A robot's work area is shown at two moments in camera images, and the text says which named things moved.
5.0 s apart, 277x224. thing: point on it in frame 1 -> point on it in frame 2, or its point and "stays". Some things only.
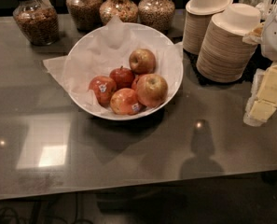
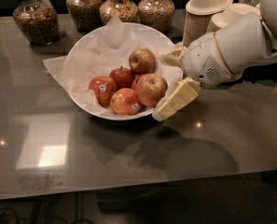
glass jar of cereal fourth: (156, 9) stays
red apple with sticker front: (125, 102) stays
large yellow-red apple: (151, 90) stays
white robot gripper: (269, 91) -> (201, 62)
